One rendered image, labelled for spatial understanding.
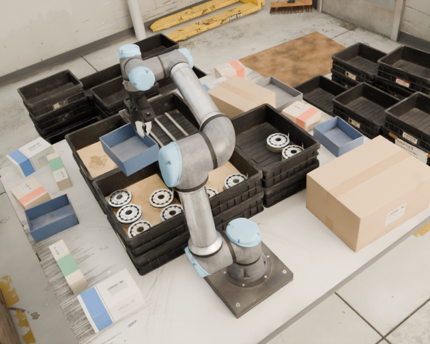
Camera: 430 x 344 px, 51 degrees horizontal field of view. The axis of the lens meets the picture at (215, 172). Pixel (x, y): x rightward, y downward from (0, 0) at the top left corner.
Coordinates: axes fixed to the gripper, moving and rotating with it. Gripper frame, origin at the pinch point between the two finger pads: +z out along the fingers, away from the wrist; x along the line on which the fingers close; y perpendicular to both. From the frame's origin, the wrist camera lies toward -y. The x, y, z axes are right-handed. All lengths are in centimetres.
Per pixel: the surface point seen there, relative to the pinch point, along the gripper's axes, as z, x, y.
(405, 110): 47, -162, -2
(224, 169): 27.0, -31.2, -6.9
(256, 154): 26, -48, -8
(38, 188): 39, 40, 44
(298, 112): 27, -89, 10
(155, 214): 30.3, 5.3, -11.7
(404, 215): 31, -76, -68
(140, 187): 30.1, 3.4, 7.2
